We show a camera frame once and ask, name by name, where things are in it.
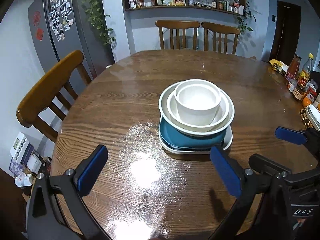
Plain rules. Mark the wooden chair back left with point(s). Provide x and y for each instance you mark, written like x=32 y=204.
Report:
x=177 y=33

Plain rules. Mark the medium white bowl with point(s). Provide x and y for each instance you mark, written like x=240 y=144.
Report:
x=197 y=105

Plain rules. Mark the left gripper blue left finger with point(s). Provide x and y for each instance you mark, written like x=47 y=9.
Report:
x=89 y=169

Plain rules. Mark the large white bowl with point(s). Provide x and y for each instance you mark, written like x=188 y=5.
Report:
x=225 y=119

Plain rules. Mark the hanging green plant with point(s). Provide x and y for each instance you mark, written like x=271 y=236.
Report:
x=96 y=17

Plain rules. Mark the white plate on trivet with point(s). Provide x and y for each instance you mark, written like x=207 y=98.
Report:
x=313 y=115

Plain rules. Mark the brown lidded jar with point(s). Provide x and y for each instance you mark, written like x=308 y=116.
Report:
x=299 y=92

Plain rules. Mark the white square dish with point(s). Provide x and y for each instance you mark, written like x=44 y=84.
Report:
x=227 y=141

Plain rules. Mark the orange fruit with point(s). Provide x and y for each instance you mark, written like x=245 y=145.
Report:
x=306 y=101

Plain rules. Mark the white ramekin cup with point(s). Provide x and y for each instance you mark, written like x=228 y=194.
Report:
x=197 y=101

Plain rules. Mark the yellow snack packet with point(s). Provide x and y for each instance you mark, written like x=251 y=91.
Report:
x=279 y=66

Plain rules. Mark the blue square plate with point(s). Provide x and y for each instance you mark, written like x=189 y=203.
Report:
x=178 y=140

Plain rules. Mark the wooden chair back right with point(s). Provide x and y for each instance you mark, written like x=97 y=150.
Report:
x=220 y=37

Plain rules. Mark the green plant right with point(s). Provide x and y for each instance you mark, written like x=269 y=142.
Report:
x=245 y=20

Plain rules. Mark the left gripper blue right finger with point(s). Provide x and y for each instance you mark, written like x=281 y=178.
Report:
x=229 y=170

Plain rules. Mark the grey refrigerator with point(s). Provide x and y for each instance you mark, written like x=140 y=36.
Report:
x=59 y=27

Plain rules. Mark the dark door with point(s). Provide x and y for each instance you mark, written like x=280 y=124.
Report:
x=287 y=31

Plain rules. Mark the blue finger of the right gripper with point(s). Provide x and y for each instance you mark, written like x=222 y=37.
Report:
x=290 y=135
x=263 y=165

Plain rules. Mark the boxes on floor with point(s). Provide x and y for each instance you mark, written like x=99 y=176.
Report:
x=26 y=163

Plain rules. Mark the wooden chair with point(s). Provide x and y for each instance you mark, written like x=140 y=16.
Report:
x=177 y=33
x=220 y=37
x=42 y=94

